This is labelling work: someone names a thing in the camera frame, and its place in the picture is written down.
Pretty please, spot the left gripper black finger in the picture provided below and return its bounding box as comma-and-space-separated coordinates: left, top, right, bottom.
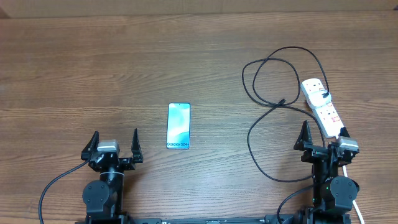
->
131, 128, 144, 163
81, 131, 99, 161

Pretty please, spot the blue Galaxy S24+ smartphone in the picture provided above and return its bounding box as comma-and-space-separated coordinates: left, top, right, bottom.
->
166, 103, 191, 149

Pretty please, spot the black USB charging cable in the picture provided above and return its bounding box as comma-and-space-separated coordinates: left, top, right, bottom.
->
241, 46, 331, 184

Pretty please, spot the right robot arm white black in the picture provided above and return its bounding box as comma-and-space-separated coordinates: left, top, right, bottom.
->
293, 121, 359, 223

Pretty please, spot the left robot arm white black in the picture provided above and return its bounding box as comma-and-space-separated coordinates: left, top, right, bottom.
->
81, 129, 144, 223

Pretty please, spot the white charger adapter plug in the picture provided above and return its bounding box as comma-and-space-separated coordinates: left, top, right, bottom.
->
306, 90, 331, 109

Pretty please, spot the white power strip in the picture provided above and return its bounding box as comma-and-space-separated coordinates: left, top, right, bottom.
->
301, 78, 344, 138

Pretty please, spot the white power strip cord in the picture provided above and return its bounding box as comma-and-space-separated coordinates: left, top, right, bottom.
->
335, 134, 365, 224

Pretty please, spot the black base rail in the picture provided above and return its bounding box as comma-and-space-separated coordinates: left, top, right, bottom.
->
74, 214, 299, 224

